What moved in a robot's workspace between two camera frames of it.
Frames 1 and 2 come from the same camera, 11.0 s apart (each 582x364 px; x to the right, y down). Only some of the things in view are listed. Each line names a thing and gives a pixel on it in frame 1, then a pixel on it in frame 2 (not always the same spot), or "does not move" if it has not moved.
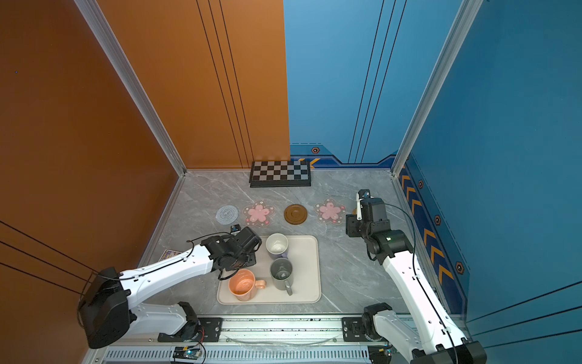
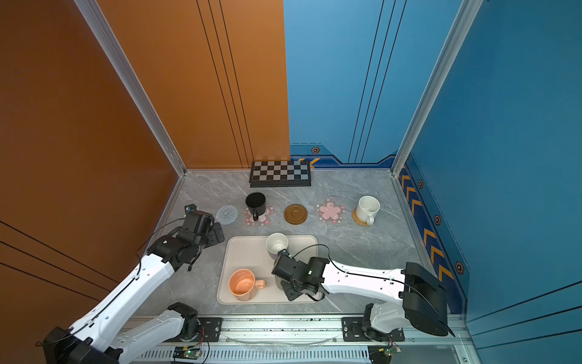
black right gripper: x=350 y=225 -> x=292 y=296
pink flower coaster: x=330 y=211 does not move
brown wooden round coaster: x=295 y=214 does not move
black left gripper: x=253 y=258 -> x=214 y=238
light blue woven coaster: x=226 y=214 does not move
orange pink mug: x=243 y=284 does not move
